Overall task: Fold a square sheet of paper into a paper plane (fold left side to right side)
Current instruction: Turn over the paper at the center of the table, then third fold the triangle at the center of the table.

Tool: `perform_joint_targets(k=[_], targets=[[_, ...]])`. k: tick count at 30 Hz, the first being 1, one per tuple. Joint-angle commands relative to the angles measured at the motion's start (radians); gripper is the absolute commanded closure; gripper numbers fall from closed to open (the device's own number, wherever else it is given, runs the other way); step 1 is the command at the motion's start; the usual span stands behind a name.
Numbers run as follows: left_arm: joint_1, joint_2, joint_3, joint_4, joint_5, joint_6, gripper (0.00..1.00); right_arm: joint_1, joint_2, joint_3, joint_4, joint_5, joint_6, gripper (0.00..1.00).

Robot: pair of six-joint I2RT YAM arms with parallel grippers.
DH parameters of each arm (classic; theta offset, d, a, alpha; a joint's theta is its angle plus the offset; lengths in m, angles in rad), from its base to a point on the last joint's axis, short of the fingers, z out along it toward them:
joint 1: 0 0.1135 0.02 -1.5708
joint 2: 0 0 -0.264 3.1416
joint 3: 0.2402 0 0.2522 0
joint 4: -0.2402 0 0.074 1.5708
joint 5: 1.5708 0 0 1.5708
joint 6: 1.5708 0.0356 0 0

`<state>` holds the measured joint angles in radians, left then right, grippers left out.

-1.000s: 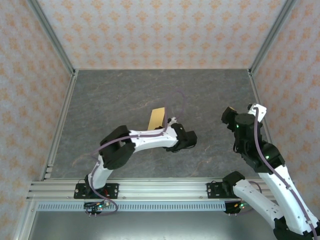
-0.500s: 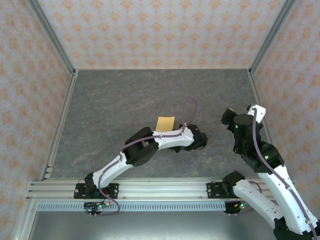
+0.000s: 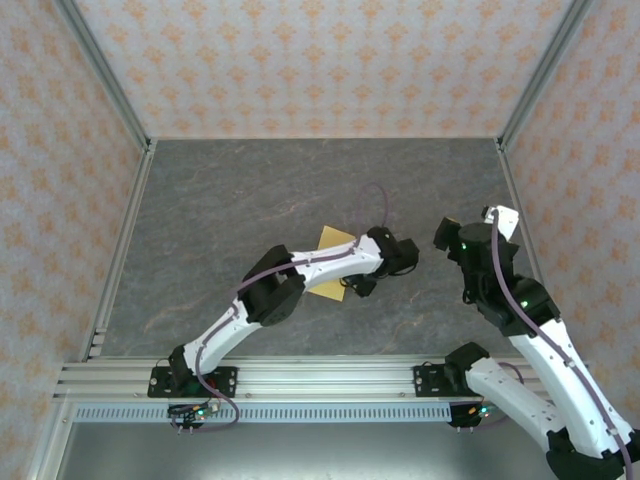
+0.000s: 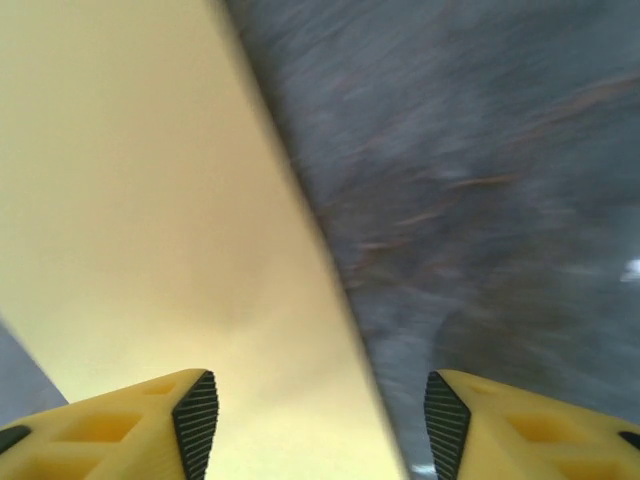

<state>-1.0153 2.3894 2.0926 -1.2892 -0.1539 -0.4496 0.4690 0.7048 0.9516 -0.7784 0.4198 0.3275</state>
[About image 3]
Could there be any grey metal shelf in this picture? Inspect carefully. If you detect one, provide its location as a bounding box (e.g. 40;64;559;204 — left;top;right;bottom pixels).
54;422;556;480

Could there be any aluminium corner strut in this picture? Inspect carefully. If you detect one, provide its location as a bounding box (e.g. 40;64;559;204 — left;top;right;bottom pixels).
27;402;76;480

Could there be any aluminium side rail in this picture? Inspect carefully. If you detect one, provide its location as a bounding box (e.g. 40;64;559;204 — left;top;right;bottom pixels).
494;138;570;362
79;139;159;362

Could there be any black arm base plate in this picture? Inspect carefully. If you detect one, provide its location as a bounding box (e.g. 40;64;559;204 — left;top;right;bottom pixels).
413;364;469;399
148;366;239;399

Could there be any long aluminium base rail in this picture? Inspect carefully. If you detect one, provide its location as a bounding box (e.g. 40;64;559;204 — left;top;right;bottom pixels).
52;355;599;401

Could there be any grey slotted cable duct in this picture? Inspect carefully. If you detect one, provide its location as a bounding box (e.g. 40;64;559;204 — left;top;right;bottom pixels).
73;403;454;424

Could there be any aluminium frame post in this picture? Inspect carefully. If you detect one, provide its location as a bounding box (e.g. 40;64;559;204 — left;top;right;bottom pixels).
52;0;154;151
497;0;596;151

